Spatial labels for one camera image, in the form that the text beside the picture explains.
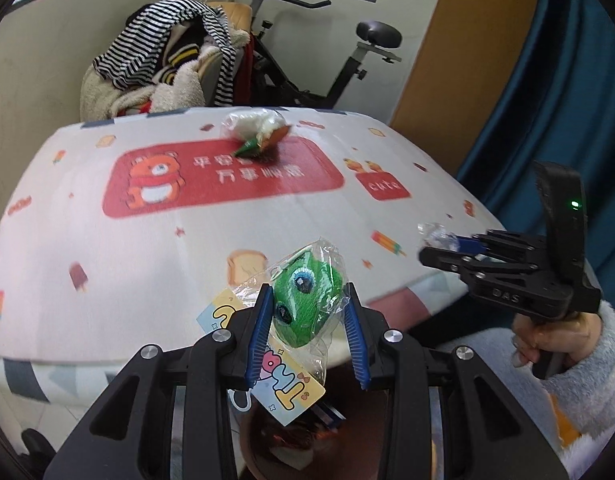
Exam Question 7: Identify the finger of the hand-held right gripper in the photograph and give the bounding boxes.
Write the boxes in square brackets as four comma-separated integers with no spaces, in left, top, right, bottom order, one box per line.
[455,229,547,262]
[418,246,541,287]

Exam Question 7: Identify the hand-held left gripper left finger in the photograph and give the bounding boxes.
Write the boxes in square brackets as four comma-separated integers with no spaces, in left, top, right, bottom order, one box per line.
[44,284,276,480]

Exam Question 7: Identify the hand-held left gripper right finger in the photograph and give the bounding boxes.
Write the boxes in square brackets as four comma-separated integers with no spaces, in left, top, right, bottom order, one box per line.
[343,282,571,480]

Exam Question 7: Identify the clear plastic wrapper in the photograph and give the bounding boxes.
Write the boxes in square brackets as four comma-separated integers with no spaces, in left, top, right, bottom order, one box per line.
[417,221,463,252]

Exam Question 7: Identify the green toy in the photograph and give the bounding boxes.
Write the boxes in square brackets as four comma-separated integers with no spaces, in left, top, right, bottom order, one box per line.
[196,237,352,428]

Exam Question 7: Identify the blue paper carton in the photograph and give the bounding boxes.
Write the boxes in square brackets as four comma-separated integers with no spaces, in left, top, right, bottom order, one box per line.
[310,400,347,430]

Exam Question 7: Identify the crushed red soda can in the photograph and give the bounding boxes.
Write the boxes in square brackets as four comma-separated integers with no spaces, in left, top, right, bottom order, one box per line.
[268,422,318,461]

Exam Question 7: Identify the person's right forearm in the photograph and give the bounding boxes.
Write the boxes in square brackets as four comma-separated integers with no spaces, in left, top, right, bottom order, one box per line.
[537,300,615,480]

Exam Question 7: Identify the person's right hand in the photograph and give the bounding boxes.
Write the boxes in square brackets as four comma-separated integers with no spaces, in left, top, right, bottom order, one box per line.
[510,310,603,371]

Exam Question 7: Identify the printed cartoon table mat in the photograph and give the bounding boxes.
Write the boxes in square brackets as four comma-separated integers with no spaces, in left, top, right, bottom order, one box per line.
[0,107,505,361]

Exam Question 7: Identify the blue curtain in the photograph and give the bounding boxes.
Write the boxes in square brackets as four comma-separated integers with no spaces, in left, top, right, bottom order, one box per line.
[455,0,615,311]

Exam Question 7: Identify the wooden panel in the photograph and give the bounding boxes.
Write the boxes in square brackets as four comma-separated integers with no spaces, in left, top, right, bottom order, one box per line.
[390,0,548,176]

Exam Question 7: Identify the clear bag with white toy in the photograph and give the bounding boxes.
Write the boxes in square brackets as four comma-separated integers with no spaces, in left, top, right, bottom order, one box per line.
[222,107,292,158]

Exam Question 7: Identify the geometric patterned sheet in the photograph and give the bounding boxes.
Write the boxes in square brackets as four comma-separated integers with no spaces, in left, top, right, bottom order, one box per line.
[0,260,508,411]

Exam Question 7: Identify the black exercise bike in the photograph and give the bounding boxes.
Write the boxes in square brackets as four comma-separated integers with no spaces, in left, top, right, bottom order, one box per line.
[222,0,403,111]

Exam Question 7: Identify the black office chair base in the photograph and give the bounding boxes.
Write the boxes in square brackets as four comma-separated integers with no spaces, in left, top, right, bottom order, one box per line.
[20,427,56,463]

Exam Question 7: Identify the striped clothes pile on chair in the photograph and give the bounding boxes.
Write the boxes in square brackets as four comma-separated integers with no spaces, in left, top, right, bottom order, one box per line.
[80,30,251,122]

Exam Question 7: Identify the dark red garment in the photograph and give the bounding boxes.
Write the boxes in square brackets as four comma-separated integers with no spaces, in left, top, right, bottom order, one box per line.
[236,40,254,107]

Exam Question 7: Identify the black yellow striped jacket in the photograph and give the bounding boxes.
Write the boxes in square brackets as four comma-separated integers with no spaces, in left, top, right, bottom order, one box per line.
[155,25,214,86]

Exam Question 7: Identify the black white striped shirt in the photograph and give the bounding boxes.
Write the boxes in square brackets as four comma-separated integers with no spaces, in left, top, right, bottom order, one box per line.
[92,0,238,108]

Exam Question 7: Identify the beige chair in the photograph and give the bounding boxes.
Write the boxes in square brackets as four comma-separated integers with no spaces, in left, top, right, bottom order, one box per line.
[208,2,253,36]

